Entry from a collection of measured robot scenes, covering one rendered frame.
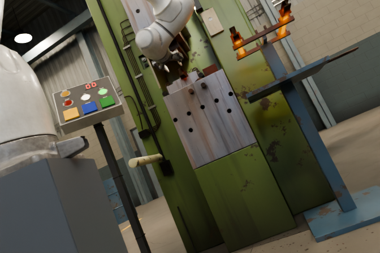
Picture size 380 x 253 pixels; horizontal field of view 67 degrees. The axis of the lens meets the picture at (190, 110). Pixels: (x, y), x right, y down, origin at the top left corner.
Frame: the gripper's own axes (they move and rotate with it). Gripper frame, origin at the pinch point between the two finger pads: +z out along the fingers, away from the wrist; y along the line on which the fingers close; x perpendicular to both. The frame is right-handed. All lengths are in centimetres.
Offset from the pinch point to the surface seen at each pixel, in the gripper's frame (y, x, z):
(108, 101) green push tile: -42.7, 0.4, 8.5
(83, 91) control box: -56, 14, 12
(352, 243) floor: 37, -100, -19
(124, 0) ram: -15, 62, 25
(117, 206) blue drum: -266, -68, 401
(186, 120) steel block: -8.0, -26.3, 18.9
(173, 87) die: -8.3, -4.2, 24.9
